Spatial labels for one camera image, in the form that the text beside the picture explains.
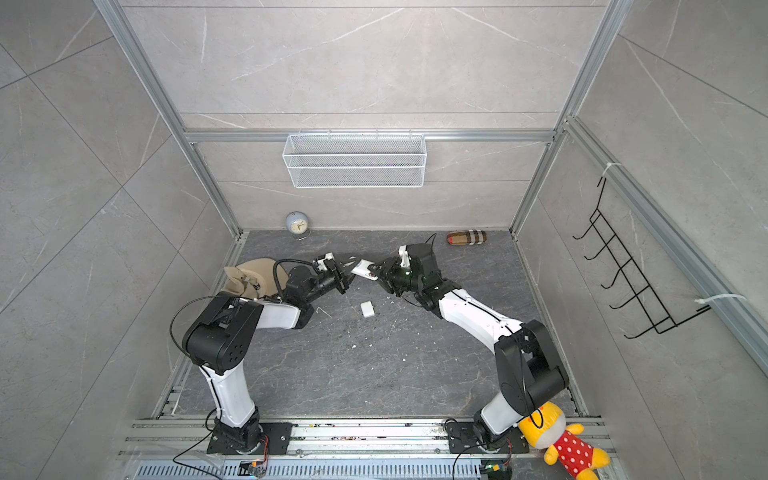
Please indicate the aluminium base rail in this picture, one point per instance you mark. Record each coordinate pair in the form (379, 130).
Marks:
(327, 448)

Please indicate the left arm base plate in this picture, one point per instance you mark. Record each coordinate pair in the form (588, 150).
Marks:
(250, 439)

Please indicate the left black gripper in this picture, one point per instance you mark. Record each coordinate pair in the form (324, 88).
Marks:
(339, 274)

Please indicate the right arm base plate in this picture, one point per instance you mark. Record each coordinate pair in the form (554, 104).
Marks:
(472, 437)

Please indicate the beige cap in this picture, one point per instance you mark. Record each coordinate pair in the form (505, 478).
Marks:
(254, 279)

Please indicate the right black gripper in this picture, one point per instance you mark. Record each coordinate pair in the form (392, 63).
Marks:
(387, 275)

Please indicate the small round grey clock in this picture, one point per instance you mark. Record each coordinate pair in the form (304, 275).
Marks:
(297, 223)

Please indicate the yellow plush toy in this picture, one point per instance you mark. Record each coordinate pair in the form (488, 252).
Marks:
(546, 429)

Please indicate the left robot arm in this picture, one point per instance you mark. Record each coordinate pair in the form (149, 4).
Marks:
(219, 339)

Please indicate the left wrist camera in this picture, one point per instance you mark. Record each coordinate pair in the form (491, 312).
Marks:
(325, 262)

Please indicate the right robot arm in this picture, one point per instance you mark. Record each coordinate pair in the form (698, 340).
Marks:
(529, 368)

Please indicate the white battery cover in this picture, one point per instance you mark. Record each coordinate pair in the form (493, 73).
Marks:
(367, 309)

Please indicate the black wall hook rack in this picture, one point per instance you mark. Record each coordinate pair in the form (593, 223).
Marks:
(627, 268)

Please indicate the white remote control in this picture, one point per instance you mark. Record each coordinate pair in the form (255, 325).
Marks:
(365, 269)

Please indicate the white wire mesh basket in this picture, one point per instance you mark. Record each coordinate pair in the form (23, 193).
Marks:
(361, 160)

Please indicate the plaid striped slipper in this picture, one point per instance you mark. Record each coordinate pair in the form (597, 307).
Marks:
(467, 237)

